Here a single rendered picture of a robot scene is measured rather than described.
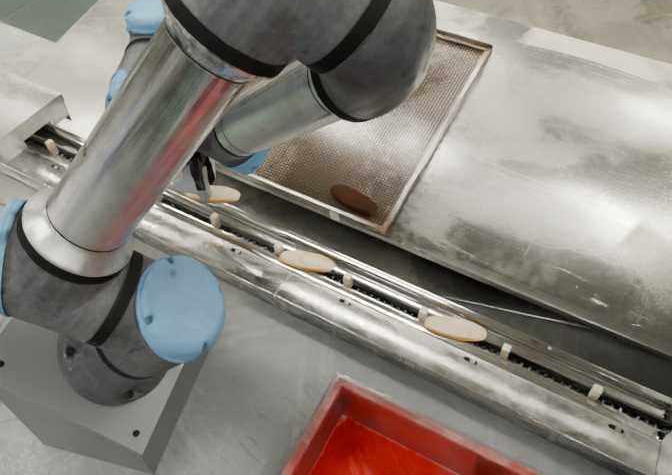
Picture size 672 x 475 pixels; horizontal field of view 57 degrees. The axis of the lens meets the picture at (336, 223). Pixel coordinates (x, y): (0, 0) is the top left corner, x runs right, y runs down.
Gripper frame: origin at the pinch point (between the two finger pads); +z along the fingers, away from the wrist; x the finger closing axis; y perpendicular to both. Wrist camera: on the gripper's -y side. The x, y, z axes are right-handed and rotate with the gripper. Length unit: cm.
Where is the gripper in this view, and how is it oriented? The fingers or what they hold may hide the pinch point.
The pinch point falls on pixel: (211, 188)
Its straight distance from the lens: 112.2
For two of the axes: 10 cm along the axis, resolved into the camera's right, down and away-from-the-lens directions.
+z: 0.2, 6.4, 7.6
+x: -0.5, 7.6, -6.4
